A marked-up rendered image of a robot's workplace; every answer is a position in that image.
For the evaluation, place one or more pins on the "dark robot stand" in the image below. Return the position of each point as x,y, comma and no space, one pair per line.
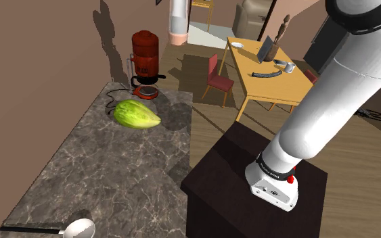
223,184

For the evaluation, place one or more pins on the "red wooden chair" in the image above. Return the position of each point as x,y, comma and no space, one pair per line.
217,79
310,76

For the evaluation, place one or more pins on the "white and pink column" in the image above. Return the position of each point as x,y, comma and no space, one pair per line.
178,19

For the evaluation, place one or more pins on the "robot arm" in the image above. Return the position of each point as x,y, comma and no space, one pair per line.
328,108

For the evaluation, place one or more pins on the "dark cabinet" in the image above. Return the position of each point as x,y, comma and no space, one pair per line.
325,46

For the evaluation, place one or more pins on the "small yellow side table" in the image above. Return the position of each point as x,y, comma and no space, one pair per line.
203,4

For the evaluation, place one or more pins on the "yellow wooden dining table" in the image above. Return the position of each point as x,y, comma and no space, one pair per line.
269,87

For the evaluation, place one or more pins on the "green lettuce head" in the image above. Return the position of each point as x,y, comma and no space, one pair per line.
134,114

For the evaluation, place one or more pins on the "beige armchair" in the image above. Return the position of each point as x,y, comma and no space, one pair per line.
250,18

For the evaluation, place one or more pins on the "red coffee maker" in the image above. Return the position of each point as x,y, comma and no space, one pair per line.
145,59

